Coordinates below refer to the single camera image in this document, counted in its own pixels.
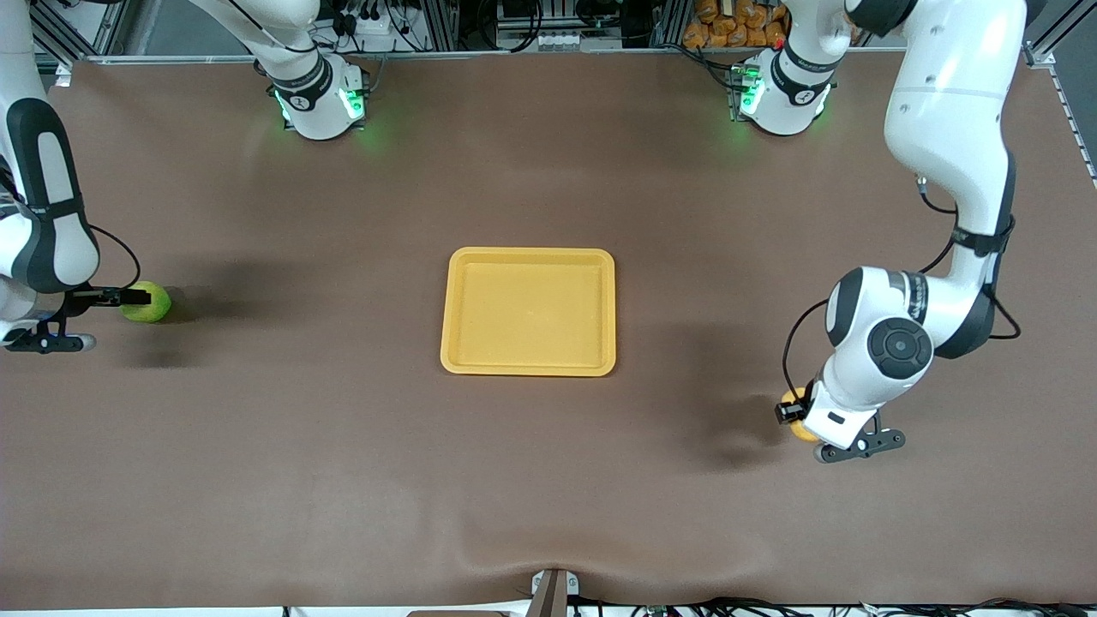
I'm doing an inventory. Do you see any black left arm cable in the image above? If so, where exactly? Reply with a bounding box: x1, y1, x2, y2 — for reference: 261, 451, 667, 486
781, 174, 1022, 405

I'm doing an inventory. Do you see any white power strip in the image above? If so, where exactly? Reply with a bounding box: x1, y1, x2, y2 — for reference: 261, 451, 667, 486
345, 10, 404, 37

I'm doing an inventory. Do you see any aluminium frame post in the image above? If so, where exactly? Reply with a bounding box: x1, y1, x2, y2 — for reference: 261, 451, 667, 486
651, 0, 691, 49
423, 0, 460, 52

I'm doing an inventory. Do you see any yellow plastic tray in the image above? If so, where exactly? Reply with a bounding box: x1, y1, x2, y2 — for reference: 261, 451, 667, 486
441, 247, 617, 377

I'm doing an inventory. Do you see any silver table edge rail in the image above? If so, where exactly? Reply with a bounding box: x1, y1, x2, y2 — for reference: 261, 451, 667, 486
86, 48, 901, 66

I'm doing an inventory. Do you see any brown table mat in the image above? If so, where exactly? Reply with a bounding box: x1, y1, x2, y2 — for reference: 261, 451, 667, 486
0, 51, 1097, 611

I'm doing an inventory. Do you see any white connector strip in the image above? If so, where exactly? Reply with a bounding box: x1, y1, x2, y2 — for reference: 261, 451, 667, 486
536, 30, 622, 54

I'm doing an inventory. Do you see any orange snack bag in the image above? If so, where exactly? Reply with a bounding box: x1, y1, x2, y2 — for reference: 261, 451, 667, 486
683, 0, 787, 50

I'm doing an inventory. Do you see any green apple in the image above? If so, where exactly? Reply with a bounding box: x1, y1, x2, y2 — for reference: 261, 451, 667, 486
120, 281, 172, 324

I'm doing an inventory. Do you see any yellow potato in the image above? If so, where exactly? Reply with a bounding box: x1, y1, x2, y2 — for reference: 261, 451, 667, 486
782, 387, 824, 444

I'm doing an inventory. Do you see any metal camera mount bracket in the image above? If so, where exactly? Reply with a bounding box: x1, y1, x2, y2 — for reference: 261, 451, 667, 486
530, 568, 580, 617

